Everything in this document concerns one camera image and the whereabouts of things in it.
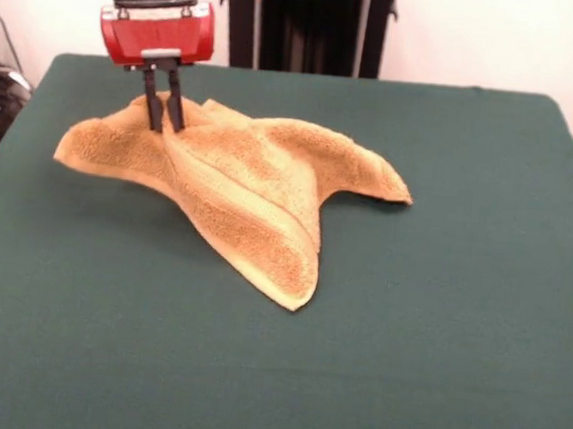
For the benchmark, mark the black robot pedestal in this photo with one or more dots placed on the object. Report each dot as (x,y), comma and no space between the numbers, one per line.
(308,25)

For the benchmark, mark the orange terry towel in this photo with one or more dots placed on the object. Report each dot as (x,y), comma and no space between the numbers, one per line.
(244,181)

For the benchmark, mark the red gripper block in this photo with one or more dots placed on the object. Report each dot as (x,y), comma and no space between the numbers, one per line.
(156,37)

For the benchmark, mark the dark green table cloth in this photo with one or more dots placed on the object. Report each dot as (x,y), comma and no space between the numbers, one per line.
(105,334)

